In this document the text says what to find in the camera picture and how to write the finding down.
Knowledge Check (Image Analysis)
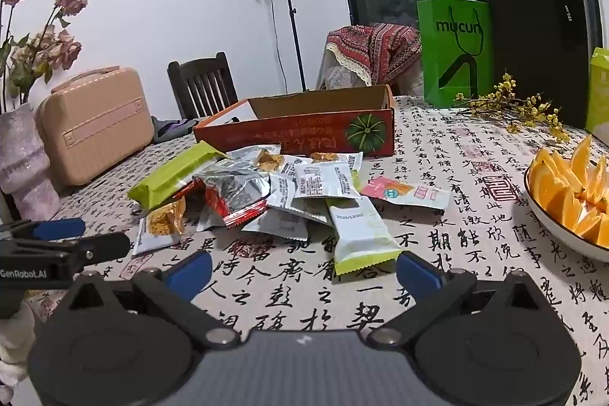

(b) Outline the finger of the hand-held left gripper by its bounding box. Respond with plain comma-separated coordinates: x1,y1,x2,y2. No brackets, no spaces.
0,218,86,241
48,233,131,266

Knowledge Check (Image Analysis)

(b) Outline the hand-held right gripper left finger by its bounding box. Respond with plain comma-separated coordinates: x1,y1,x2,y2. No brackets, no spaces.
50,250,241,350

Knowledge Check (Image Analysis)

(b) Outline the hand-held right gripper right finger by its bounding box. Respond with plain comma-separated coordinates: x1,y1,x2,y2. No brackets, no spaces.
368,251,560,350

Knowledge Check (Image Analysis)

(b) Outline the orange cracker snack packet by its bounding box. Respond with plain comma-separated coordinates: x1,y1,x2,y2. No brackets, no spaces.
132,197,187,255

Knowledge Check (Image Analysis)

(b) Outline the white green snack bar packet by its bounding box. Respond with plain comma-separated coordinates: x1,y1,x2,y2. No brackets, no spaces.
326,197,403,276

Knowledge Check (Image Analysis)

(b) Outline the pink snack packet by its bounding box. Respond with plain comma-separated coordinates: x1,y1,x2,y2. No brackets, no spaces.
360,177,451,211

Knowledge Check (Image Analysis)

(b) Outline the red silver snack packet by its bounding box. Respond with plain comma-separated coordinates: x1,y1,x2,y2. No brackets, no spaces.
174,159,272,228

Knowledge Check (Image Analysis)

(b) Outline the pile of small white packets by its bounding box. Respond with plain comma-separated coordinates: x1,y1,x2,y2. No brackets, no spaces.
196,144,365,241

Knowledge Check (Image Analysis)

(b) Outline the white printed snack packet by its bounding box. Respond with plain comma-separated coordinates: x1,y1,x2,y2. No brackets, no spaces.
293,161,362,200

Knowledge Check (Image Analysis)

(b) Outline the orange cardboard box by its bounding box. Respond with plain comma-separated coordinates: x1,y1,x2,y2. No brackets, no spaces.
193,84,395,158

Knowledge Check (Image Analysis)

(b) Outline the pink textured vase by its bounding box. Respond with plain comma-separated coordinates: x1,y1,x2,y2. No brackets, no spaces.
0,103,62,220

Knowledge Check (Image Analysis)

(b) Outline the pink hard suitcase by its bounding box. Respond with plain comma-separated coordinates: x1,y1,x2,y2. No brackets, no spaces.
35,66,155,187

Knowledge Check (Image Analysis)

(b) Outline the purple grey cloth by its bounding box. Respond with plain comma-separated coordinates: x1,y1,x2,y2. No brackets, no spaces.
151,116,201,144

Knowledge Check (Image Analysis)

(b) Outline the white bowl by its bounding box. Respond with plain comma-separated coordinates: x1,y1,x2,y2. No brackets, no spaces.
525,149,609,251

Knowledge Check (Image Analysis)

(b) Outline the pile of orange wedges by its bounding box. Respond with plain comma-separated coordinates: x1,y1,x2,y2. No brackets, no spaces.
529,135,609,242

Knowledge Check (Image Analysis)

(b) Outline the dried rose bouquet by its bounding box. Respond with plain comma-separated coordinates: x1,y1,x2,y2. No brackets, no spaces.
0,0,89,112

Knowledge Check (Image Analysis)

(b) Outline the yellow flower branch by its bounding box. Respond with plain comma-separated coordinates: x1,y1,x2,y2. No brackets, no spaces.
454,74,571,143

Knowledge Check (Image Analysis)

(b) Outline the dark wooden chair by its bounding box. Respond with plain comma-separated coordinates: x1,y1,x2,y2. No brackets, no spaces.
167,51,239,120

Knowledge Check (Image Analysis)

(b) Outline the green paper bag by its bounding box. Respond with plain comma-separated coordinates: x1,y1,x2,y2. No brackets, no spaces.
417,0,496,108

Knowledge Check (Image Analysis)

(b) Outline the red patterned cloth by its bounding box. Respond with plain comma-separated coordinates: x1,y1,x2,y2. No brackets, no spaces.
326,23,422,86

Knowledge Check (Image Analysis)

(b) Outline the black paper bag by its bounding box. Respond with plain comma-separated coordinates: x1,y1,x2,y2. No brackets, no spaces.
490,0,591,128

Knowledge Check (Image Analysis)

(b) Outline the light green carton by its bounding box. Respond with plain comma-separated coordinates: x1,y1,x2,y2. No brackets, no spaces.
585,48,609,135

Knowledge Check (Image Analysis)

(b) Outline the black light cable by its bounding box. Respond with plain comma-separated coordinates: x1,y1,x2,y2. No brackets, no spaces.
261,0,291,93

